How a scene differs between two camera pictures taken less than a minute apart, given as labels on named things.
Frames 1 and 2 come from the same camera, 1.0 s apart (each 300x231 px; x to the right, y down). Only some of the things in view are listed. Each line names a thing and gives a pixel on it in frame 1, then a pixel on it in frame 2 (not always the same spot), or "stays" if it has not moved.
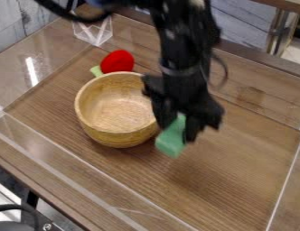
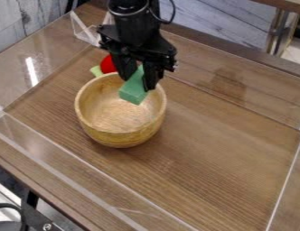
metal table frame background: x=286 y=24 stays
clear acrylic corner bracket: x=94 y=33 stays
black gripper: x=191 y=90 -> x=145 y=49
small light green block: x=97 y=71 stays
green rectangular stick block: x=171 y=138 -> x=133 y=90
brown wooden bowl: x=115 y=111 stays
